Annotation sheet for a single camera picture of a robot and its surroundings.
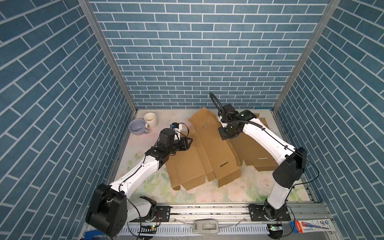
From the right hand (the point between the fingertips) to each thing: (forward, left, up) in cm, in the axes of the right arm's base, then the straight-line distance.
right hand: (222, 133), depth 84 cm
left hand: (-6, +17, -1) cm, 18 cm away
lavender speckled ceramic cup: (+12, +59, -15) cm, 62 cm away
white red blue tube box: (-38, -44, -19) cm, 61 cm away
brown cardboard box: (-9, +6, -12) cm, 16 cm away
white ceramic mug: (+14, +48, -8) cm, 51 cm away
